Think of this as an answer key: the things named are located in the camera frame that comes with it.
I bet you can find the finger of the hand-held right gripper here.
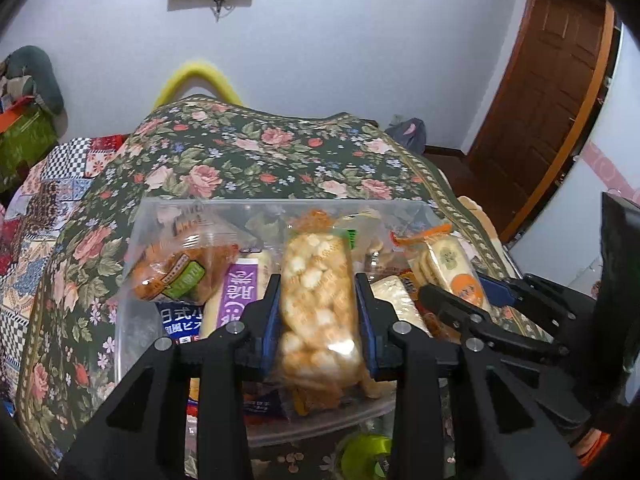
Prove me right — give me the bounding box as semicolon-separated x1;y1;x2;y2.
419;284;557;358
475;272;577;342

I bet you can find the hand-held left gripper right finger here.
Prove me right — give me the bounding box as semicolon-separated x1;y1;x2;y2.
354;272;586;480

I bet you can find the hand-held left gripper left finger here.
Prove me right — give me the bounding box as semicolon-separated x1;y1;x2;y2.
57;274;282;480

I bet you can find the rice cracker packet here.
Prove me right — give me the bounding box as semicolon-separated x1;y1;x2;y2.
406;232;494;317

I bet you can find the white cracker packet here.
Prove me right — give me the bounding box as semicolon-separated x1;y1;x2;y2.
369;275;432;337

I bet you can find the purple label snack packet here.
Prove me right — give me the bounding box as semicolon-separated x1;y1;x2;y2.
199;250;274;337

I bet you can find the puffed ball snack packet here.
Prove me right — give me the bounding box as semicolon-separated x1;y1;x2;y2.
272;209;365;403

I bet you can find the blue snack packet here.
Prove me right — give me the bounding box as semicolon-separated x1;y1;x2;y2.
154;300;213;347

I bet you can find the orange cracker packet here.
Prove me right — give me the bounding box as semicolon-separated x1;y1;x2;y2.
131;237;242;307

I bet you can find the clear plastic storage box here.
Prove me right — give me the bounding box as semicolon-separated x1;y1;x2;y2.
114;197;453;448

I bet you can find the green jelly cup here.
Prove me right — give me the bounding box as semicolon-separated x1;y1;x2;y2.
341;434;394;479

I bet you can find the grey backpack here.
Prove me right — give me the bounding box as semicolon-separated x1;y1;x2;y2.
385;117;427;154

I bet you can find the brown wooden door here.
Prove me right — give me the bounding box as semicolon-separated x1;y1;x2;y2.
462;0;617;242

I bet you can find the floral blanket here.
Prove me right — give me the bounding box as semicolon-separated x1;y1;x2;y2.
15;94;551;480

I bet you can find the patchwork quilt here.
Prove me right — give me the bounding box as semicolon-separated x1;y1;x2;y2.
0;134;132;361

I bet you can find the yellow foam tube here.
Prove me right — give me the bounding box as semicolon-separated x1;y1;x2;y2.
154;59;244;109

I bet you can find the grey plush pillow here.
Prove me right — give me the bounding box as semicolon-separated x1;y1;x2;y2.
9;45;66;117

